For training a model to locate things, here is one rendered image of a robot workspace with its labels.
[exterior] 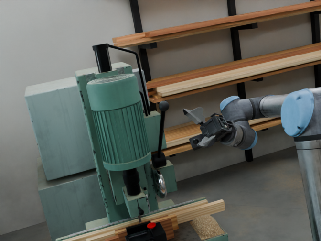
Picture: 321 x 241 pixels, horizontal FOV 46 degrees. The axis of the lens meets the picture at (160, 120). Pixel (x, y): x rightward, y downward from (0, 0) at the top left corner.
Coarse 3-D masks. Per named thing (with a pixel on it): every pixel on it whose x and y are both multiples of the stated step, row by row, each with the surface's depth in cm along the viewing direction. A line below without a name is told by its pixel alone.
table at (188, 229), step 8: (184, 224) 145; (176, 232) 141; (184, 232) 140; (192, 232) 139; (168, 240) 137; (176, 240) 136; (184, 240) 135; (192, 240) 134; (200, 240) 133; (208, 240) 133; (216, 240) 134; (224, 240) 135
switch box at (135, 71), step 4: (136, 72) 158; (136, 76) 158; (144, 76) 160; (140, 80) 159; (144, 80) 160; (140, 84) 160; (144, 84) 160; (140, 88) 160; (140, 96) 161; (148, 100) 162
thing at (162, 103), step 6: (162, 102) 122; (162, 108) 122; (168, 108) 123; (162, 114) 126; (162, 120) 129; (162, 126) 132; (162, 132) 136; (162, 138) 140; (156, 156) 152; (162, 156) 152; (156, 162) 151; (162, 162) 152
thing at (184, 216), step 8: (192, 208) 148; (200, 208) 147; (208, 208) 148; (216, 208) 149; (224, 208) 150; (184, 216) 146; (192, 216) 147; (112, 232) 141; (88, 240) 138; (96, 240) 139; (104, 240) 140
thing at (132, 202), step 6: (126, 192) 142; (126, 198) 138; (132, 198) 136; (138, 198) 135; (144, 198) 136; (126, 204) 144; (132, 204) 135; (138, 204) 136; (144, 204) 136; (132, 210) 136; (138, 210) 136; (144, 210) 137; (132, 216) 136
